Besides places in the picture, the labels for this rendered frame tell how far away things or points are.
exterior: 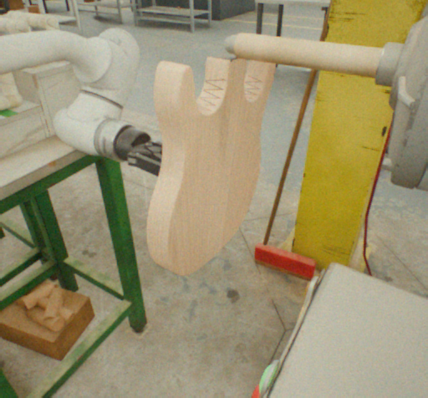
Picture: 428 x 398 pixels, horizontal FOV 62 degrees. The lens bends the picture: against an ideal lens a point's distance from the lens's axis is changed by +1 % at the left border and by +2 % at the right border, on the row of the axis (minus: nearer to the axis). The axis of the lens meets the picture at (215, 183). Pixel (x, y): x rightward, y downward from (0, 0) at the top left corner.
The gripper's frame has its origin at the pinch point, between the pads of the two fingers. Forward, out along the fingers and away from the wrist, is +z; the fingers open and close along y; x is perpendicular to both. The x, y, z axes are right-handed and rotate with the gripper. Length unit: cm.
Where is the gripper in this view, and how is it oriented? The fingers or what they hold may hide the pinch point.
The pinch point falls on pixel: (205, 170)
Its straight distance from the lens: 69.7
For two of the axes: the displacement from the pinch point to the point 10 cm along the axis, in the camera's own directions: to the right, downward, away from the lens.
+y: -5.1, 3.2, -7.9
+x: 1.0, -9.0, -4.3
